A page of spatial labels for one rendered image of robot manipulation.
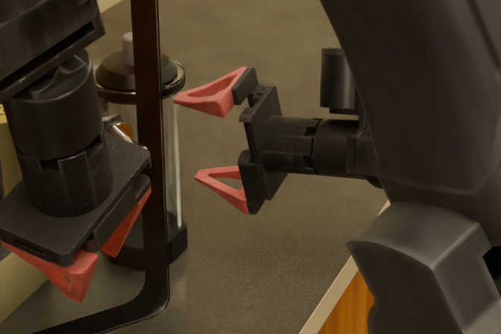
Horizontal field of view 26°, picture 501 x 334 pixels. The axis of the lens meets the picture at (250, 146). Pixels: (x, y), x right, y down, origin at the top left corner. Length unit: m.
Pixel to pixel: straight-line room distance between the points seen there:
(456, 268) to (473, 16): 0.07
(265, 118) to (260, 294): 0.23
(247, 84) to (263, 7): 0.98
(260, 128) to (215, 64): 0.74
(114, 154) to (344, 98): 0.35
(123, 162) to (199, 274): 0.53
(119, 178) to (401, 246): 0.43
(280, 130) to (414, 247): 0.76
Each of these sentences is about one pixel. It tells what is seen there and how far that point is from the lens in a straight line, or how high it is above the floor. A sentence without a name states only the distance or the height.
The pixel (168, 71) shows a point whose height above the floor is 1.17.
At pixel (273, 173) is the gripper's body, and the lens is 1.10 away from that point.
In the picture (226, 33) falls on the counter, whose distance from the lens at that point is 1.93.
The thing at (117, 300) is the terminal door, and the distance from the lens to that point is 1.07.
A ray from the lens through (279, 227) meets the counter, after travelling 1.34.
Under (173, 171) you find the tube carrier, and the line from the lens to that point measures 1.22.
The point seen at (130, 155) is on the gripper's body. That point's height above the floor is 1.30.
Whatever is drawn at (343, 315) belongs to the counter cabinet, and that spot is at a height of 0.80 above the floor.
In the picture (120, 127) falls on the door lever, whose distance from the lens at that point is 0.98.
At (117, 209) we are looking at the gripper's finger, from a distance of 0.72.
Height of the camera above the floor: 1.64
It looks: 27 degrees down
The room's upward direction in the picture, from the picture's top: straight up
